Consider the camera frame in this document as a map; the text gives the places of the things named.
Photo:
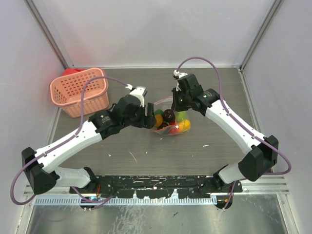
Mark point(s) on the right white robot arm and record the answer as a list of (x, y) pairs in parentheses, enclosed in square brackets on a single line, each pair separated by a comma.
[(259, 155)]

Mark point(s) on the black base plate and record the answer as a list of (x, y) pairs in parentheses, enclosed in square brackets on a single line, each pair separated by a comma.
[(162, 186)]

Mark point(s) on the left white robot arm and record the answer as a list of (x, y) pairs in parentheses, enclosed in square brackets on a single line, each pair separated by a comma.
[(42, 166)]

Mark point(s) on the dark green toy avocado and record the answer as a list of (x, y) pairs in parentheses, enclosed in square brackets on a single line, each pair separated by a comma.
[(158, 112)]

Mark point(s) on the red yellow toy mango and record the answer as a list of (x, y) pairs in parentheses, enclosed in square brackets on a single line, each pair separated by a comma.
[(175, 130)]

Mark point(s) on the light green toy apple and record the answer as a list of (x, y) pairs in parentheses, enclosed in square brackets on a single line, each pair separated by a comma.
[(180, 116)]

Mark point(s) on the dark brown toy fruit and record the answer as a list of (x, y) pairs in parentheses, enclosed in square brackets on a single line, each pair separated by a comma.
[(163, 125)]

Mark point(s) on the yellow toy pear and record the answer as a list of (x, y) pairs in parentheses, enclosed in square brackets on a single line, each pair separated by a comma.
[(184, 125)]

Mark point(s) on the white slotted cable duct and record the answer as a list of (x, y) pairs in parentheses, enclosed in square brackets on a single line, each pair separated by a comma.
[(75, 200)]

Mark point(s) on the red cloth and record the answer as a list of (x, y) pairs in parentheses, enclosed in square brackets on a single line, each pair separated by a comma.
[(70, 71)]

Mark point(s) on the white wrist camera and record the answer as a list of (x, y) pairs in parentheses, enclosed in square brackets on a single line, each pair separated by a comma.
[(177, 74), (138, 92)]

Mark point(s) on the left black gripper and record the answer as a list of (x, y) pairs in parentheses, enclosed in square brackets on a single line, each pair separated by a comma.
[(146, 122)]

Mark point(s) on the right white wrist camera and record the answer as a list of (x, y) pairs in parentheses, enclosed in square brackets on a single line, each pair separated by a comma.
[(177, 74)]

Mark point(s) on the clear zip top bag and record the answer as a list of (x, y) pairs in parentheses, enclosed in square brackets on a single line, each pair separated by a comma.
[(163, 104)]

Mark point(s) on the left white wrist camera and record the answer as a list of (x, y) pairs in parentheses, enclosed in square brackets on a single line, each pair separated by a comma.
[(138, 92)]

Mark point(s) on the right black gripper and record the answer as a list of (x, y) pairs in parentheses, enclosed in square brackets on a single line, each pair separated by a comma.
[(176, 106)]

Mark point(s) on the pink plastic basket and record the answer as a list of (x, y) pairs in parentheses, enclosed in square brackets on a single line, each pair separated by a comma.
[(65, 92)]

